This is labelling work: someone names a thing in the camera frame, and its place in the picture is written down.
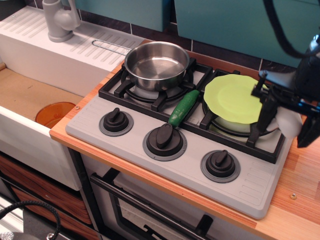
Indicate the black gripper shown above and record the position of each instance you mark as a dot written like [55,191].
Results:
[276,89]

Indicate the white toy mushroom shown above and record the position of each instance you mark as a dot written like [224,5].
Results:
[287,121]

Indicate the green toy pickle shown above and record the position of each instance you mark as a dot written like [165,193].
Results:
[183,108]

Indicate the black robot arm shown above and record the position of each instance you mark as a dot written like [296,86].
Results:
[307,79]

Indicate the light green plate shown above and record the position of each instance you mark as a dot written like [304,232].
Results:
[230,97]

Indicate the black right stove knob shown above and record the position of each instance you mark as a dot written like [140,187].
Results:
[220,166]

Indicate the black stove knob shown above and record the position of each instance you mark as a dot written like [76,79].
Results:
[164,143]
[220,166]
[116,123]

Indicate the grey toy stove top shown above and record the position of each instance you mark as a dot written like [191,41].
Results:
[250,193]

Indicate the black middle stove knob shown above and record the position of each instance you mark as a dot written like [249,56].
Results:
[164,143]

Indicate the stainless steel pot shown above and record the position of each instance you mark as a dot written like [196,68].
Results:
[153,66]

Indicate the black left stove knob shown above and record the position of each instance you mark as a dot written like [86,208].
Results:
[116,123]

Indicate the black right burner grate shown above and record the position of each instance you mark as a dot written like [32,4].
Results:
[241,137]

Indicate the black burner grate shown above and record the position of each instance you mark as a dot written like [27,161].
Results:
[157,104]
[241,137]

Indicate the black left burner grate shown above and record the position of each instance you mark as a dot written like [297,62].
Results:
[157,104]

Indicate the orange plastic cup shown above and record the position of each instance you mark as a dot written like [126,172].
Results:
[51,114]

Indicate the grey toy faucet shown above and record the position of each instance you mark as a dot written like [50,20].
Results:
[60,22]

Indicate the white toy sink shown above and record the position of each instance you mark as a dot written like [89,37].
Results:
[36,72]

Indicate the wooden drawer front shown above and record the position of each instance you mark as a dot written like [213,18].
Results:
[28,184]

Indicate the oven door with black handle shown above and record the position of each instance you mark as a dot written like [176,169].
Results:
[142,212]

